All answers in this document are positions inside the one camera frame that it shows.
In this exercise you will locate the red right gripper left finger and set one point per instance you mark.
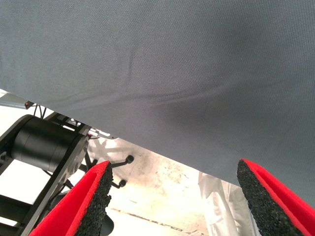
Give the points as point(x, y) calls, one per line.
point(73, 209)

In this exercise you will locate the dark grey table cloth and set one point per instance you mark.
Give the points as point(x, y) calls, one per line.
point(172, 73)

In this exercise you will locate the black wheeled stand base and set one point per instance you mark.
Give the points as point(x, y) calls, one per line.
point(129, 159)

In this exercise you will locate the aluminium profile frame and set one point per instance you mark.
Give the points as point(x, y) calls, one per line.
point(9, 103)

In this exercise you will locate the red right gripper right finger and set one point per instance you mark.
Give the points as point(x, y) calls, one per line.
point(275, 209)

